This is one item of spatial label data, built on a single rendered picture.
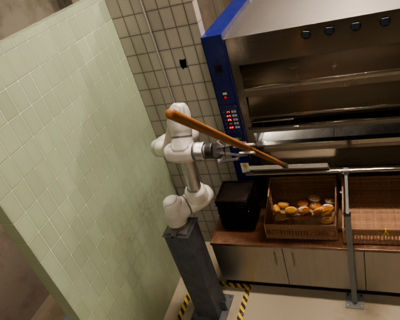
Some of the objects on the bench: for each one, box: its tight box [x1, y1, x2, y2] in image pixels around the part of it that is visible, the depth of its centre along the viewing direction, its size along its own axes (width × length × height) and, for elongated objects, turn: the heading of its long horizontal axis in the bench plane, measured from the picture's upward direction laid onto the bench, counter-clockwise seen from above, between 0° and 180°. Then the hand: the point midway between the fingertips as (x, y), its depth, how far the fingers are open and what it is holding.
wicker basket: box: [341, 175, 400, 246], centre depth 292 cm, size 49×56×28 cm
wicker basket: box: [263, 175, 339, 240], centre depth 317 cm, size 49×56×28 cm
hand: (247, 148), depth 177 cm, fingers closed on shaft, 3 cm apart
